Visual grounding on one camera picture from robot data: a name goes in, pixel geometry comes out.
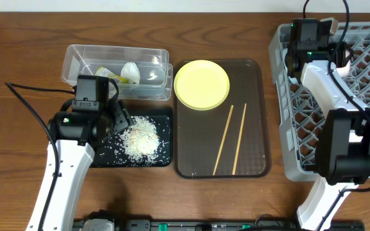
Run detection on white tissue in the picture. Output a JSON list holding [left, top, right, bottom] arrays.
[[120, 62, 141, 84]]

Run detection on green yellow snack wrapper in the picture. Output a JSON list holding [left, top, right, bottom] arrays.
[[95, 67, 129, 84]]

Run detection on rice pile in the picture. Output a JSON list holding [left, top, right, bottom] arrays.
[[100, 115, 170, 166]]

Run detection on black waste tray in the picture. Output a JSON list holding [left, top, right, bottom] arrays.
[[88, 106, 173, 168]]

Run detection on clear plastic waste bin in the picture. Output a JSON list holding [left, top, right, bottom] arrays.
[[62, 44, 173, 101]]

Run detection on yellow plate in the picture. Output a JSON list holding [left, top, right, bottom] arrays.
[[174, 60, 230, 110]]

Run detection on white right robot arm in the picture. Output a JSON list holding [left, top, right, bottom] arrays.
[[285, 38, 370, 230]]

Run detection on brown serving tray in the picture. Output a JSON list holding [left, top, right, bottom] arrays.
[[175, 59, 271, 179]]

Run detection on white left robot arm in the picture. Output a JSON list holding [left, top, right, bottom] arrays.
[[27, 96, 132, 231]]

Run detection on white bowl with rice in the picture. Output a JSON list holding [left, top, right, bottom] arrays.
[[333, 61, 351, 78]]

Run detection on grey dishwasher rack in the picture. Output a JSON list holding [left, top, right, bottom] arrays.
[[269, 22, 370, 182]]

